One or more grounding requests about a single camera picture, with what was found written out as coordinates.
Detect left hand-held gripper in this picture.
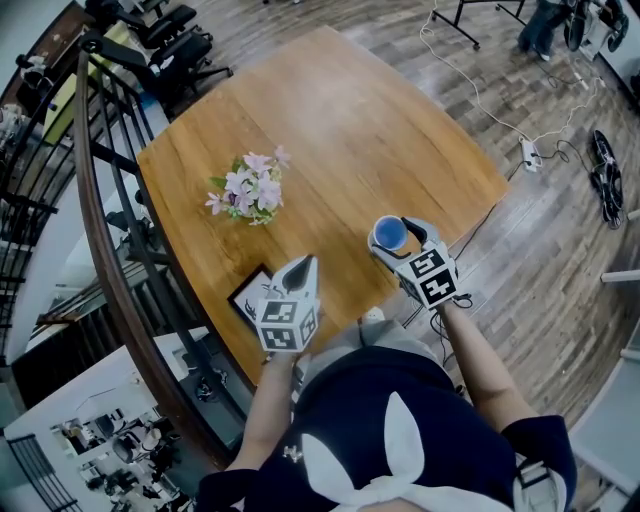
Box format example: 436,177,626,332
255,255,321,355

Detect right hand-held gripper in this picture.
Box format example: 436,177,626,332
367,216,460,311

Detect blue plastic cup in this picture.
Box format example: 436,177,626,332
371,214,409,252

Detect person's left forearm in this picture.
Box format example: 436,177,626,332
226,351,302,472

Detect person's right forearm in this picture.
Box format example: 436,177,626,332
433,301,542,437

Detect black framed deer picture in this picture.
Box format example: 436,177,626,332
226,263,276,332

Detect person's grey shorts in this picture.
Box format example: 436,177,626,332
298,318,442,382

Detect white pot of pink flowers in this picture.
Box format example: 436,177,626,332
204,144,293,227

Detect person's navy shirt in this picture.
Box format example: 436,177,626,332
193,346,580,512

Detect white power strip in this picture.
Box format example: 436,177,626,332
518,136,543,174

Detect person's white bow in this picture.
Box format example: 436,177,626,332
298,391,517,512

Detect brown wooden handrail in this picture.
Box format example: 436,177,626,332
73,48,242,467

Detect white panel edge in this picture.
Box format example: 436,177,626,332
600,268,640,285

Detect black metal railing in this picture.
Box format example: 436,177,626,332
81,28,252,417

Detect whiteboard on black stand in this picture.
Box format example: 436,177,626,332
429,0,532,52

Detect black office chair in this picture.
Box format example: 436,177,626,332
81,3,235,117

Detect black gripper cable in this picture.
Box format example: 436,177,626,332
428,293,475,362

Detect black floor cable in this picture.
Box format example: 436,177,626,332
444,138,586,251

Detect white floor cable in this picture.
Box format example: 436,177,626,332
418,0,609,151

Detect black cable bundle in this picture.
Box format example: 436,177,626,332
588,127,627,231

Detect grey buckled shoulder strap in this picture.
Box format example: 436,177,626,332
513,458,567,512

